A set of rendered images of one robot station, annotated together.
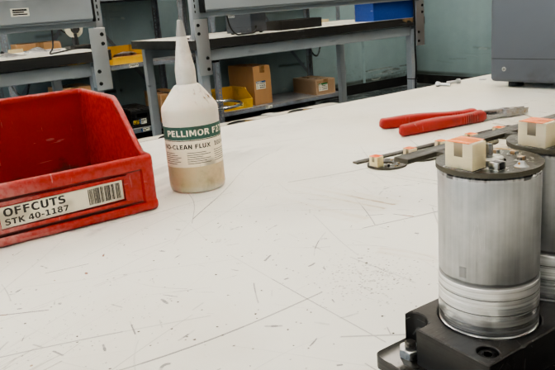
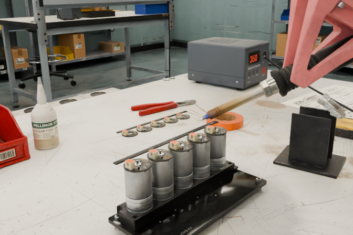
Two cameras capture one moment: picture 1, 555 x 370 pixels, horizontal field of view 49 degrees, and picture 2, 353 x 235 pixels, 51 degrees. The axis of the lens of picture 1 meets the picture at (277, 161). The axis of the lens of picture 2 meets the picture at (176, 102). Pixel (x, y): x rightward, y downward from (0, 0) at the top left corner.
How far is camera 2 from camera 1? 19 cm
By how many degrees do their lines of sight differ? 13
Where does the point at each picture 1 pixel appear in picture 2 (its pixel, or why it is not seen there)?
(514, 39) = (196, 62)
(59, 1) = not seen: outside the picture
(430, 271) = not seen: hidden behind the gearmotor
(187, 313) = (47, 206)
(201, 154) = (49, 133)
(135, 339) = (29, 217)
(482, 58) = (208, 34)
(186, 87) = (42, 106)
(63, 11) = not seen: outside the picture
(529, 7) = (203, 49)
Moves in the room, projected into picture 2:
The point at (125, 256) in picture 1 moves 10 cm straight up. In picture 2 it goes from (20, 183) to (7, 99)
